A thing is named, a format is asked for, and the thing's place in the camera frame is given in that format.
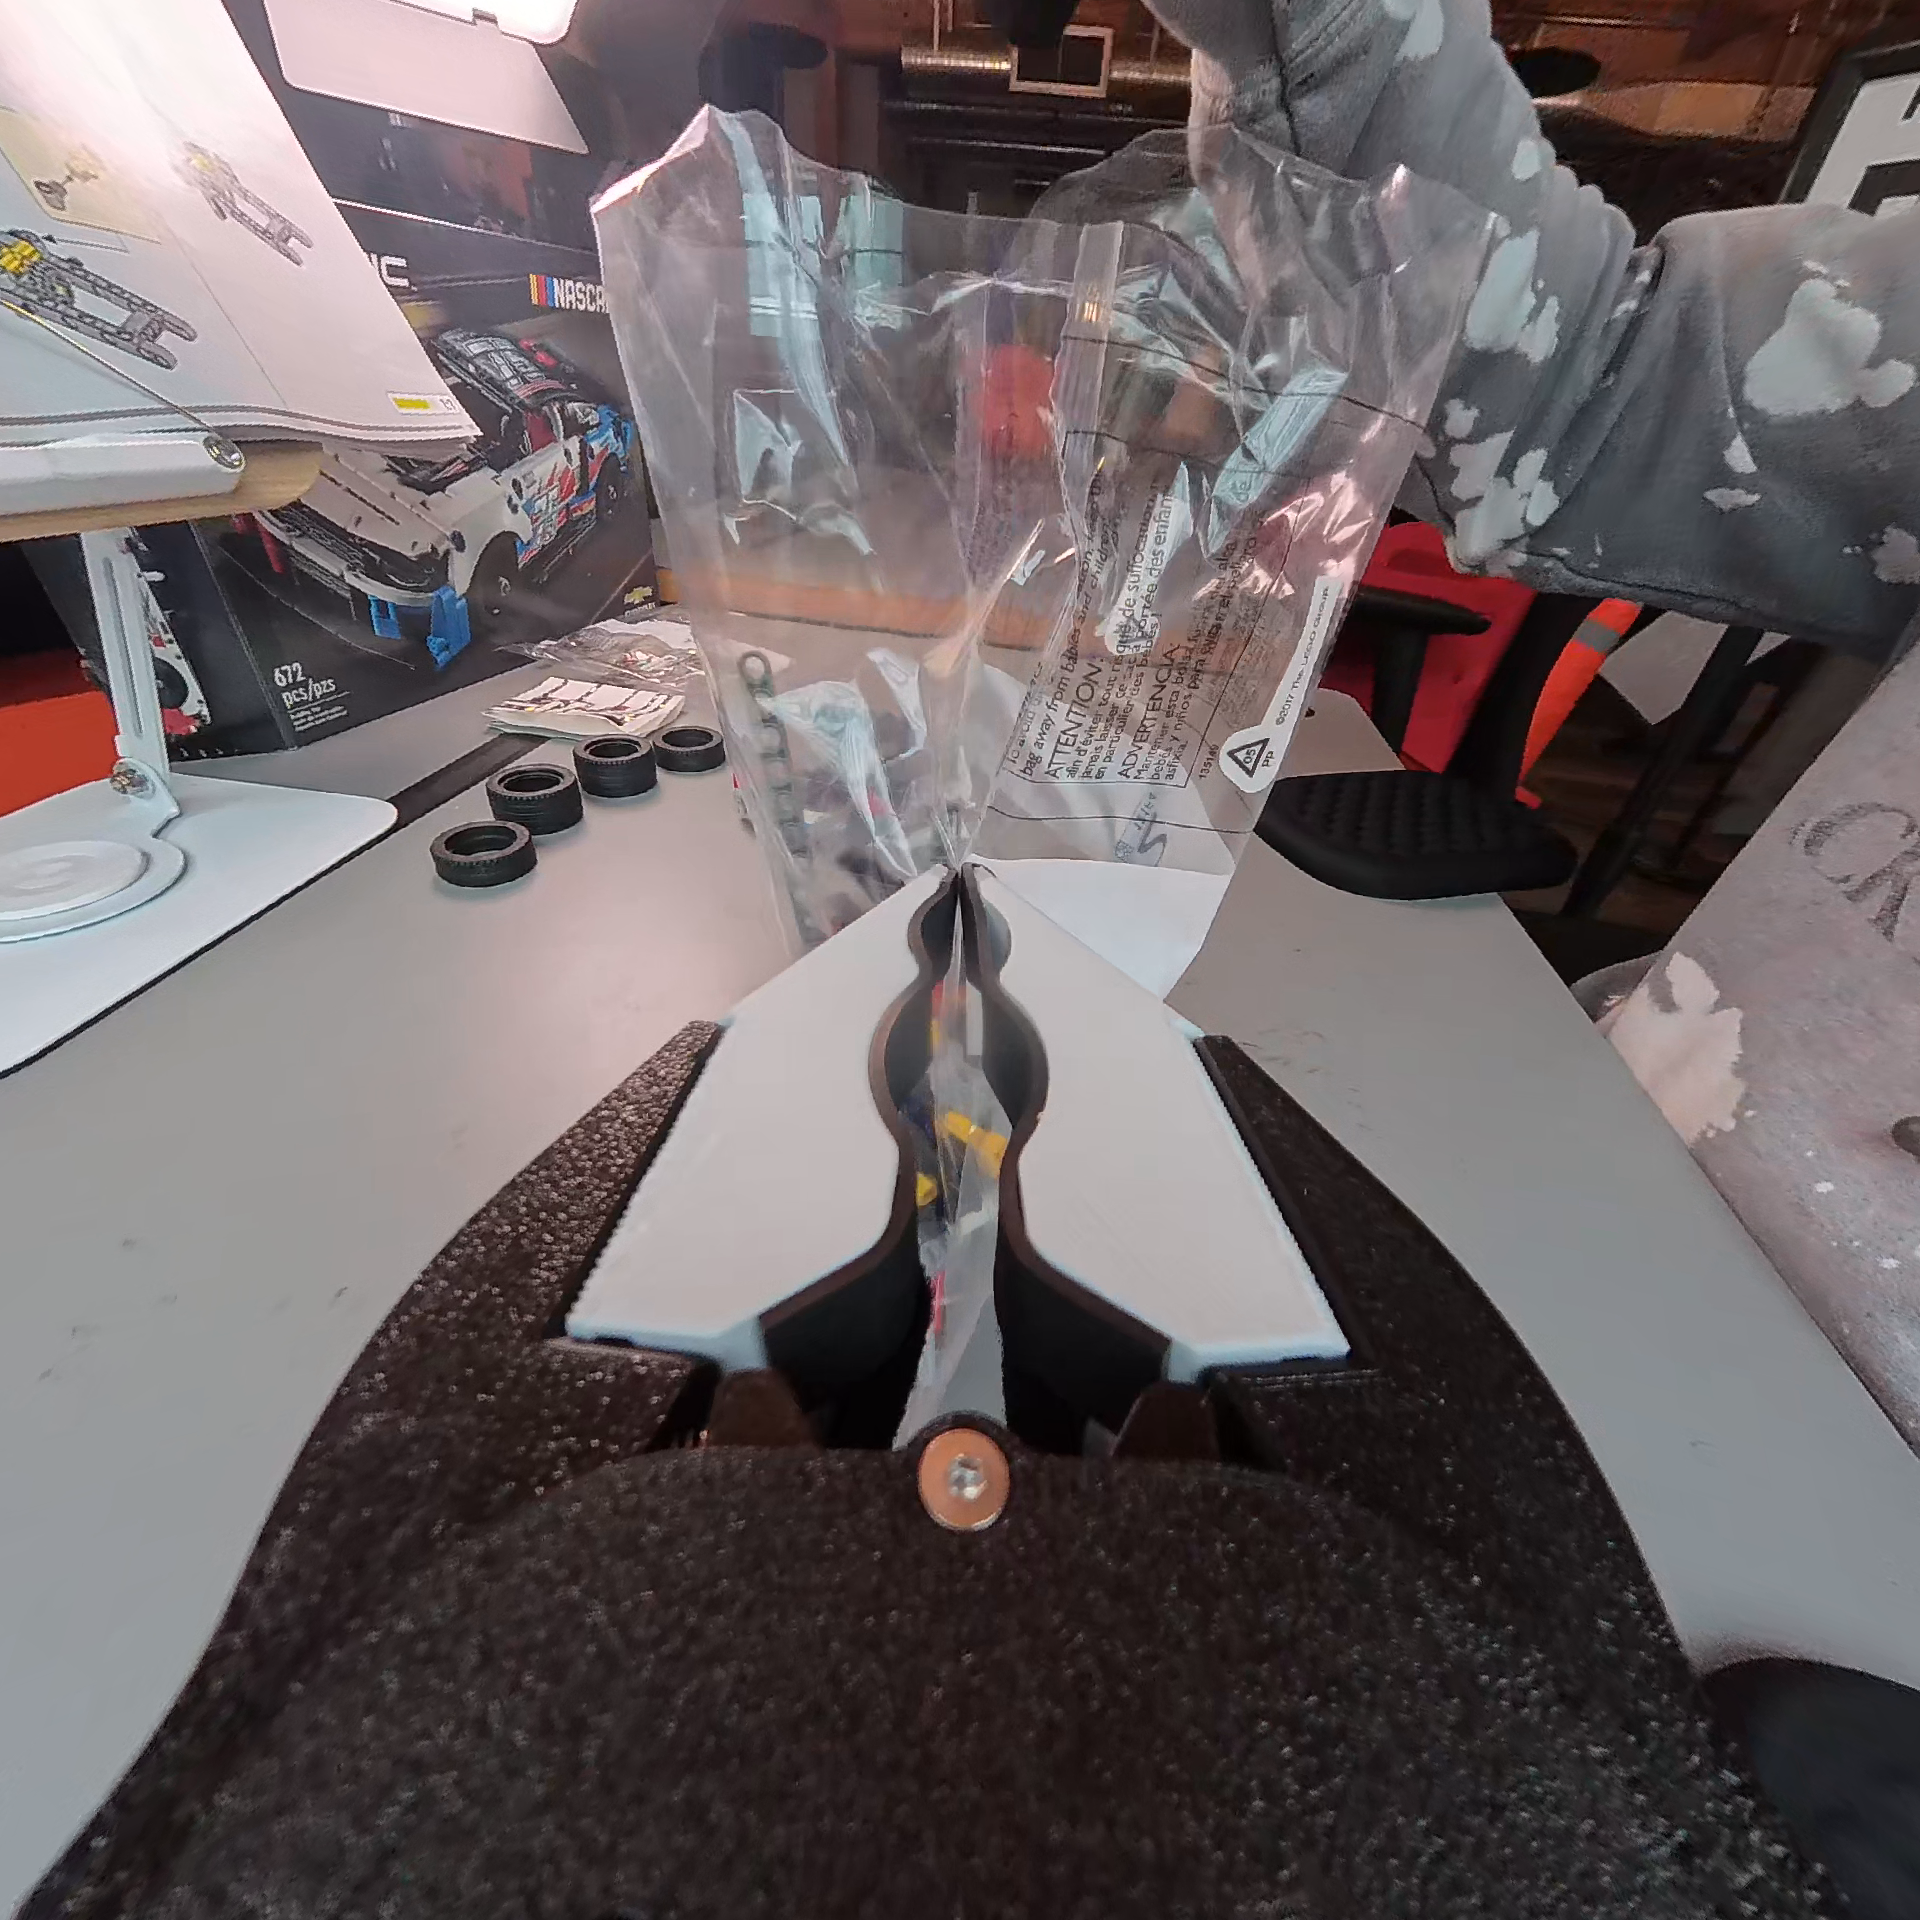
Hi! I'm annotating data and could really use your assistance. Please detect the red chair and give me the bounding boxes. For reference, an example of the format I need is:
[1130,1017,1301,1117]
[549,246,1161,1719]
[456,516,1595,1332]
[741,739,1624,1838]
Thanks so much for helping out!
[1348,522,1505,755]

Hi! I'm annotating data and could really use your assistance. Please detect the toy car box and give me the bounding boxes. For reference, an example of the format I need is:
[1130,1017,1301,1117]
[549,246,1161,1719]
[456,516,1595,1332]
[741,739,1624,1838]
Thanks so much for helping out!
[30,192,658,758]

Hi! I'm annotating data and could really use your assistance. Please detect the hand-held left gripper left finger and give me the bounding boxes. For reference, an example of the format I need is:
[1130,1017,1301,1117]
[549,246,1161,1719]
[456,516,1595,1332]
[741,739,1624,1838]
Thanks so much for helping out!
[566,869,966,1447]

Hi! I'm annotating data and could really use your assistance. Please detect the person's right forearm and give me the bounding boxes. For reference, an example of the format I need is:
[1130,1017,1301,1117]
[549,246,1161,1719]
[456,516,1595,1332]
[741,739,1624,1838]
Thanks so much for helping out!
[1182,0,1920,604]

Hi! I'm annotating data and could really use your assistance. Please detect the crumpled empty clear bags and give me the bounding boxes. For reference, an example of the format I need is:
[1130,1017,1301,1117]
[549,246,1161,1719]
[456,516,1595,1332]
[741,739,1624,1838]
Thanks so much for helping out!
[505,620,708,696]

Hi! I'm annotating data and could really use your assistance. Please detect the white book stand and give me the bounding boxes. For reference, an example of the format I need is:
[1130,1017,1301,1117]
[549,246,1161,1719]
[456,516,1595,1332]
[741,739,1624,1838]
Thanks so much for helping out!
[0,431,403,1077]

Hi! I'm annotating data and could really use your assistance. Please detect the black wrist rest pad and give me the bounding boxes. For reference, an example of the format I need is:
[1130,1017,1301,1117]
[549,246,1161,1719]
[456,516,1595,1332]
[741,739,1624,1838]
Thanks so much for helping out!
[1292,772,1581,905]

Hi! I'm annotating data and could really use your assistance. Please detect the large clear plastic bag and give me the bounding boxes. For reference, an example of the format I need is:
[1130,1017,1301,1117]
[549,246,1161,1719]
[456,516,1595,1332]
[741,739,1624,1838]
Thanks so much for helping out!
[589,101,1505,1004]

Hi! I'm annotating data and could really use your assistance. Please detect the orange safety vest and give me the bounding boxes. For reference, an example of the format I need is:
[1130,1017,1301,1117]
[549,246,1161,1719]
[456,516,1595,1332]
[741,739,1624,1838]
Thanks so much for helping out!
[1530,598,1638,755]

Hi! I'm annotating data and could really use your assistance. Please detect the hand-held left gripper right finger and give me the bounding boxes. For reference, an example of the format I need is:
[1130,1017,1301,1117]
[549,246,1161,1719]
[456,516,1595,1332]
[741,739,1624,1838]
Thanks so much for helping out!
[964,869,1348,1429]

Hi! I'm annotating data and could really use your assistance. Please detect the sticker sheet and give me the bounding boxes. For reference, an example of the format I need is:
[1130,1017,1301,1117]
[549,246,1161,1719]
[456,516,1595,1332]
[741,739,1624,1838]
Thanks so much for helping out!
[481,676,692,741]

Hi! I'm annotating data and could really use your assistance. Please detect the instruction booklet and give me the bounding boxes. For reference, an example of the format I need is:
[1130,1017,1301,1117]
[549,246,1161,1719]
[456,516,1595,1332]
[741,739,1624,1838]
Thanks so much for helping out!
[0,0,487,454]

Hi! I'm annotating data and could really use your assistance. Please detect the studio light panel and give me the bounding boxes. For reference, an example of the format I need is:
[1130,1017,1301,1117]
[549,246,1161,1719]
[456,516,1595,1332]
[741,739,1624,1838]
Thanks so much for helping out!
[263,0,591,154]

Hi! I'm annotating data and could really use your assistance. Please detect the black framed marker sign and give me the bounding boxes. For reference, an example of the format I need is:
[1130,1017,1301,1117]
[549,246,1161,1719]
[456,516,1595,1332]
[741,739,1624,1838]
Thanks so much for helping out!
[1782,44,1920,216]

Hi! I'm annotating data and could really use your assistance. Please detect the grey desk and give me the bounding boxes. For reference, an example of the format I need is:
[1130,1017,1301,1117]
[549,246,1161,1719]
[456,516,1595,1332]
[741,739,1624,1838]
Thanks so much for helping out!
[0,658,1920,1860]

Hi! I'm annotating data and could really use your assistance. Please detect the small clear bag of parts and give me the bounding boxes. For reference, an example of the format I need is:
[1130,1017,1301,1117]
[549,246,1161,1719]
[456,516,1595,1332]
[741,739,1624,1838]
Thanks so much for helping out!
[896,960,1026,1411]

